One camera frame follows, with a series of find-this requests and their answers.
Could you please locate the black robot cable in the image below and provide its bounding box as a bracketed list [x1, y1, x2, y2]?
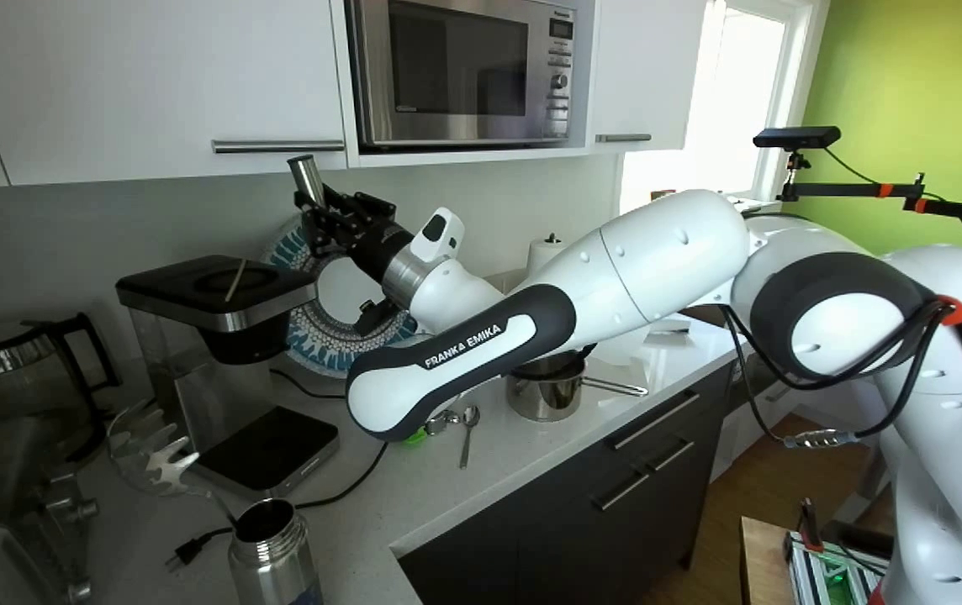
[713, 292, 962, 521]

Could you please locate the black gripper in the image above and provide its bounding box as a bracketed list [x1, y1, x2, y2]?
[296, 177, 416, 288]

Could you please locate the red black clamp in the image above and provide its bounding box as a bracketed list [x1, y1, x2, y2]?
[797, 499, 827, 556]

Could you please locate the steel microwave oven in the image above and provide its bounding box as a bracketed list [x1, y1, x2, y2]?
[343, 0, 600, 156]

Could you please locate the aluminium profile frame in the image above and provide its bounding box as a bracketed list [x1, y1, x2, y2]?
[781, 529, 898, 605]

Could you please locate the clear glass bowl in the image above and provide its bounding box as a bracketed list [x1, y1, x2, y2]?
[103, 398, 213, 499]

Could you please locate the blue patterned decorative plate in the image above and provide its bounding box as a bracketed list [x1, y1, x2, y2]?
[259, 204, 432, 382]

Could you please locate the black camera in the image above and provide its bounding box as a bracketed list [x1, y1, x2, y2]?
[751, 123, 843, 152]

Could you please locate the black steel coffee machine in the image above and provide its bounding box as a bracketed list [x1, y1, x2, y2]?
[115, 252, 343, 503]

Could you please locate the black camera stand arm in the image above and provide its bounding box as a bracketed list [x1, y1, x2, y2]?
[777, 147, 962, 229]

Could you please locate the steel saucepan with handle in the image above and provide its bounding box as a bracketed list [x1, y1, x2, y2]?
[501, 346, 651, 424]

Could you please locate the glass coffee carafe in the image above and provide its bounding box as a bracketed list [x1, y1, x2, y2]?
[0, 311, 120, 463]

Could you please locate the small green object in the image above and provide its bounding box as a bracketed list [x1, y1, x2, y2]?
[394, 424, 433, 453]

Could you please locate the steel thermos bottle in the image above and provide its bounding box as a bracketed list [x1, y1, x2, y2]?
[225, 499, 324, 605]

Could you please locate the metal spoon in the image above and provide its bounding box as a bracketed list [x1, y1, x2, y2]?
[433, 399, 485, 473]

